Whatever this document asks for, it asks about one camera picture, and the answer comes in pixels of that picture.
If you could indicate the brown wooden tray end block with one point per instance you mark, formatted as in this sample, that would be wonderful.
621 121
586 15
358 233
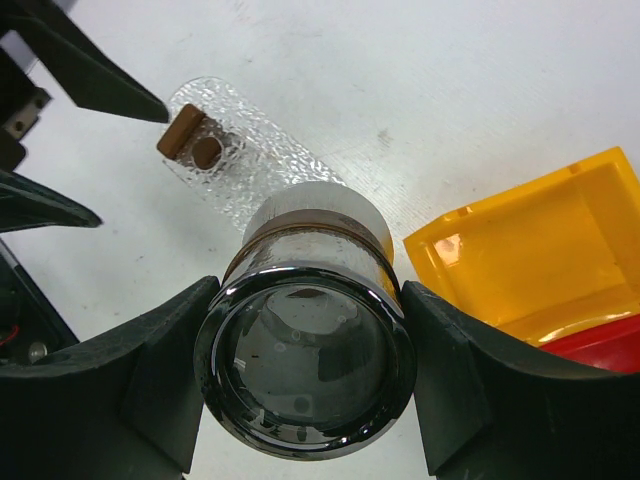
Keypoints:
185 137

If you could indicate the red plastic bin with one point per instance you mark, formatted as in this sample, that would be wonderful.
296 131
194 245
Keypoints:
613 346

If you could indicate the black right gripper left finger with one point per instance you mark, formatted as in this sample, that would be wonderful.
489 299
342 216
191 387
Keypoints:
122 405

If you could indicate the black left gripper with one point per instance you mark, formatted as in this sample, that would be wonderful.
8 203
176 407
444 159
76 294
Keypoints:
41 30

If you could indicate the yellow plastic bin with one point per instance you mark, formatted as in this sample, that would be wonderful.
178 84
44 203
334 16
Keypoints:
544 260

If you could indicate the clear textured acrylic tray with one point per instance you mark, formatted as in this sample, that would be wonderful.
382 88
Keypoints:
258 157

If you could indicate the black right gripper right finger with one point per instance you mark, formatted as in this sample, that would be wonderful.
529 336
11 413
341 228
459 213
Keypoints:
491 406

